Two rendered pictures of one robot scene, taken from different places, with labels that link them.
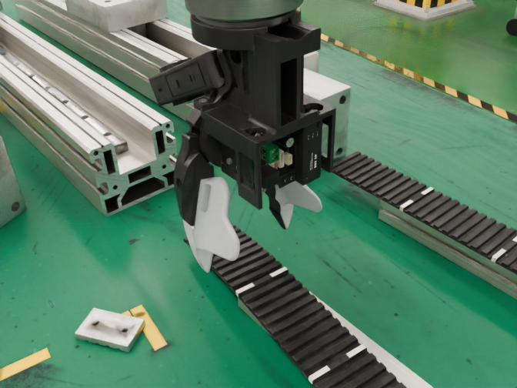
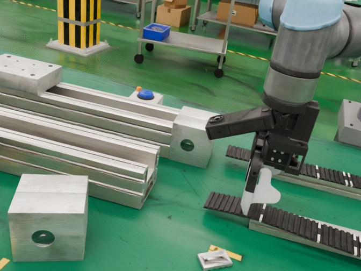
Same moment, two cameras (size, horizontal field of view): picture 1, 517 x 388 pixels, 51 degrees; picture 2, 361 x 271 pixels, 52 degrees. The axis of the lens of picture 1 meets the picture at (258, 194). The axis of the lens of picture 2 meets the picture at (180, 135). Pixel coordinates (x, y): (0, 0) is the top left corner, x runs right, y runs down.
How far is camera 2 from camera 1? 0.49 m
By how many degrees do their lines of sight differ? 36
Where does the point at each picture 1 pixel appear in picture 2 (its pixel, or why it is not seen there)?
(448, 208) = not seen: hidden behind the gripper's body
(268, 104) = (305, 132)
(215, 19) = (297, 102)
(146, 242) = (176, 215)
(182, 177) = (257, 170)
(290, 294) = (277, 213)
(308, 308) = (289, 216)
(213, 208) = (262, 182)
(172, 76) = (236, 125)
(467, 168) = not seen: hidden behind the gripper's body
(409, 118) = not seen: hidden behind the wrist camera
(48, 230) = (116, 227)
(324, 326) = (302, 221)
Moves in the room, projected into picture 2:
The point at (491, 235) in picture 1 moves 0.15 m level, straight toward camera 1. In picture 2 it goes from (309, 169) to (344, 214)
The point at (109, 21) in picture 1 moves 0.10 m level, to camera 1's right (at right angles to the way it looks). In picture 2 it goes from (38, 88) to (80, 83)
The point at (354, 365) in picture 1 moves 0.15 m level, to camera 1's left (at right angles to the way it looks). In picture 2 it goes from (324, 230) to (269, 264)
